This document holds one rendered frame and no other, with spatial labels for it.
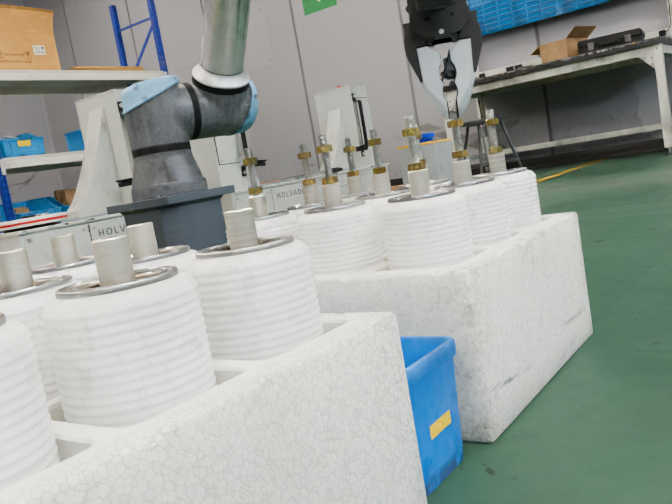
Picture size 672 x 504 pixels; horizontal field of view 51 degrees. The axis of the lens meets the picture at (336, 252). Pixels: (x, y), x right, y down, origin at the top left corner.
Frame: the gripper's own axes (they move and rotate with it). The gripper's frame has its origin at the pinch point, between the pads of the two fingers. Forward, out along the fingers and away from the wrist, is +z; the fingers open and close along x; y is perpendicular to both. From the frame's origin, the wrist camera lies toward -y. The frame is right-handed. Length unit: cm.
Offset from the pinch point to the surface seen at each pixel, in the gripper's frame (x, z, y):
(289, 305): 15.6, 13.7, -40.4
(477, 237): -0.4, 15.7, -4.3
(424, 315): 6.9, 21.1, -17.9
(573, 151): -116, 27, 509
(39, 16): 287, -152, 471
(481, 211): -1.3, 12.8, -4.1
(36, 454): 26, 16, -58
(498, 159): -5.6, 7.5, 10.0
